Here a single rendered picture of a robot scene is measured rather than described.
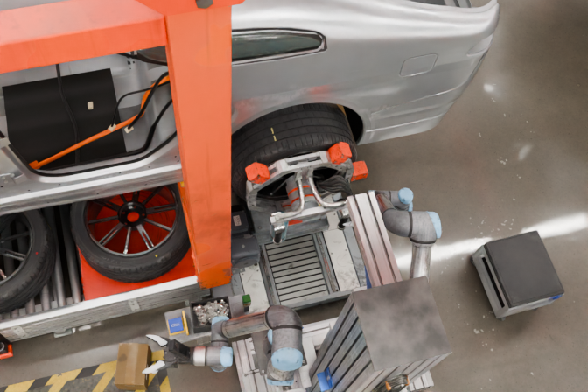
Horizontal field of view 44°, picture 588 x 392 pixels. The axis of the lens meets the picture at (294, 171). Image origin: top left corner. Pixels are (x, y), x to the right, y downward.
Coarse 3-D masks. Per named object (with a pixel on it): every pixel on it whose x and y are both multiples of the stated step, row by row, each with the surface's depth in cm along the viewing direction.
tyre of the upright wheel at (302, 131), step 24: (264, 120) 347; (288, 120) 345; (312, 120) 348; (336, 120) 358; (240, 144) 353; (264, 144) 343; (288, 144) 340; (312, 144) 342; (240, 168) 352; (240, 192) 370
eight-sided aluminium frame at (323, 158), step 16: (288, 160) 342; (304, 160) 346; (320, 160) 344; (272, 176) 343; (256, 192) 355; (320, 192) 388; (336, 192) 383; (256, 208) 372; (272, 208) 381; (288, 208) 386
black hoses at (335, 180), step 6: (330, 180) 350; (336, 180) 348; (342, 180) 349; (318, 186) 353; (324, 186) 351; (330, 186) 349; (336, 186) 347; (342, 186) 348; (348, 186) 352; (348, 192) 350
